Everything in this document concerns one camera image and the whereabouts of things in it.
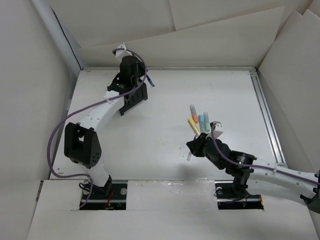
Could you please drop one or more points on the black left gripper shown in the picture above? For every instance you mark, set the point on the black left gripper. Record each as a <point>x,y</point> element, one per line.
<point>142,69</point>

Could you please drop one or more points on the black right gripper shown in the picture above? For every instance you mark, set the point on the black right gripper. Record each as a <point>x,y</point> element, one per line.
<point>195,145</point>

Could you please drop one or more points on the light blue gel pen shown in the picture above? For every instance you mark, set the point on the light blue gel pen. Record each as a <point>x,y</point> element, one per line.
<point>150,81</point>

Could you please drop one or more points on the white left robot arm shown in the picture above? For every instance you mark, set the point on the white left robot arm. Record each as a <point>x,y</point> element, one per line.
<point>81,141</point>

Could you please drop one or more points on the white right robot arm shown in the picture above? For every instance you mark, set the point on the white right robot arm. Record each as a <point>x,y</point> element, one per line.
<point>252,177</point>

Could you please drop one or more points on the yellow highlighter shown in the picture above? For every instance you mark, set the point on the yellow highlighter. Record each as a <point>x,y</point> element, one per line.
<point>194,127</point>

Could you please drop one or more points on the black slotted organizer box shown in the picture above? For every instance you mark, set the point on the black slotted organizer box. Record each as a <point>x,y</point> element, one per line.
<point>134,99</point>

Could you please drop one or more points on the blue cap highlighter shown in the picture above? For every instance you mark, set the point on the blue cap highlighter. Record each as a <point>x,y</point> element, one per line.
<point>201,123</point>

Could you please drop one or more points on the green cap highlighter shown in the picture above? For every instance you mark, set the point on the green cap highlighter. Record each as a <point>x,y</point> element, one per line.
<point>207,125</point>

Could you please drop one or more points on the orange cap highlighter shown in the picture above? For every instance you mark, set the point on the orange cap highlighter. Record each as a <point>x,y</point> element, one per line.
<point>194,113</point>

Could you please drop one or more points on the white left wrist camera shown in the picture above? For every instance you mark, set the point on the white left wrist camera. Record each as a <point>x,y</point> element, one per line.
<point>121,51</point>

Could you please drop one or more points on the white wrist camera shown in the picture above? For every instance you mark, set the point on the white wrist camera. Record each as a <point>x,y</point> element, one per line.
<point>121,51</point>
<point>216,129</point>

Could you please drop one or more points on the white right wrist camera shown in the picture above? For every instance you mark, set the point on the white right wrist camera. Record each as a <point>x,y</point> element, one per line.
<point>216,129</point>

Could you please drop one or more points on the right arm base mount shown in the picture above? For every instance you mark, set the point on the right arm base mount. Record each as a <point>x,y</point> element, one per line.
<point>233,195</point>

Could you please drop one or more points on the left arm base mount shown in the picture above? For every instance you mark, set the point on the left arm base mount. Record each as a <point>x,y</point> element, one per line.
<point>115,200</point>

